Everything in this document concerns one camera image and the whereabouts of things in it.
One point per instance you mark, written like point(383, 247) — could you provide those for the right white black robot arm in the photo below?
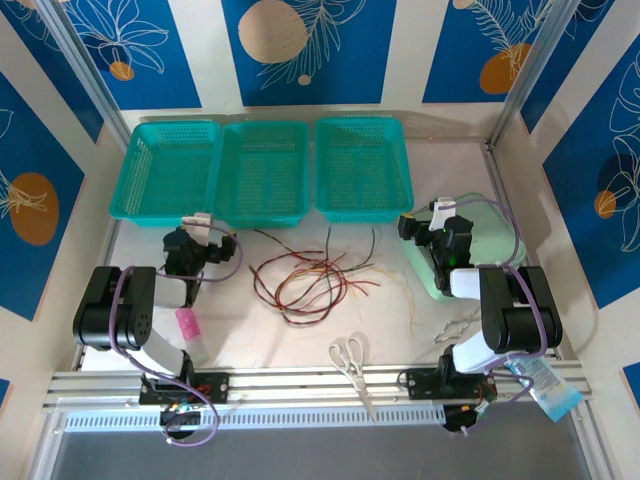
point(520, 310)

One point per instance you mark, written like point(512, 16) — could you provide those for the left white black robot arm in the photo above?
point(100, 310)

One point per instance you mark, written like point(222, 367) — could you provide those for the mint green zip case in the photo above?
point(492, 235)

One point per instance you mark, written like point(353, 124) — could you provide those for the pink capped clear tube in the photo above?
point(189, 325)

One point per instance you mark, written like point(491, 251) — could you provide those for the teal plastic basket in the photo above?
point(362, 165)
point(165, 170)
point(260, 170)

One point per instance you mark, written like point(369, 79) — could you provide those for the black controller board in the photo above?
point(462, 417)
point(180, 420)

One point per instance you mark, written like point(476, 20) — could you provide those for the light blue paper packet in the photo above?
point(555, 390)

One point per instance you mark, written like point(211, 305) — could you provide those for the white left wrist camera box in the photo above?
point(197, 225)

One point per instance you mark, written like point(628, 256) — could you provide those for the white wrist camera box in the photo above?
point(442, 212)
point(197, 225)

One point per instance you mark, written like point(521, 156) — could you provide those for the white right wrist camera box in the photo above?
point(442, 212)

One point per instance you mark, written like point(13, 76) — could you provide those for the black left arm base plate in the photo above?
point(215, 387)

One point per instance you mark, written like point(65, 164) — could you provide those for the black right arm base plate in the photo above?
point(422, 384)

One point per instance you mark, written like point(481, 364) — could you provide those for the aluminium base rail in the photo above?
point(300, 382)

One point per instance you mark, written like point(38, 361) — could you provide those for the aluminium frame post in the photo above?
point(525, 75)
point(85, 65)

